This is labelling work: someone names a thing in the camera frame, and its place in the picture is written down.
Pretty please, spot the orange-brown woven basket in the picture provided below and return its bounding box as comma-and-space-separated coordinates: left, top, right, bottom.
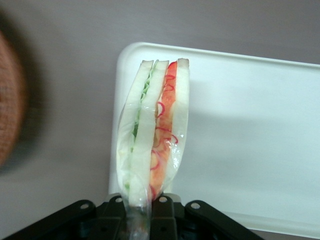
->
0, 29, 28, 168

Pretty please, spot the triangle sandwich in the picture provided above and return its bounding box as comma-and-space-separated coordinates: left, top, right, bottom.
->
116, 57, 191, 240

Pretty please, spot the cream plastic tray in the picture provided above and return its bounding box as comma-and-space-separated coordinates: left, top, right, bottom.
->
107, 41, 320, 240

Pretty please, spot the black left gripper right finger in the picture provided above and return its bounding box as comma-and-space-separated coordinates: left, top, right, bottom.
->
149, 195, 266, 240

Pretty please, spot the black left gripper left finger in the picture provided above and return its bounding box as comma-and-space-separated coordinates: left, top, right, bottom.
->
0, 196, 128, 240

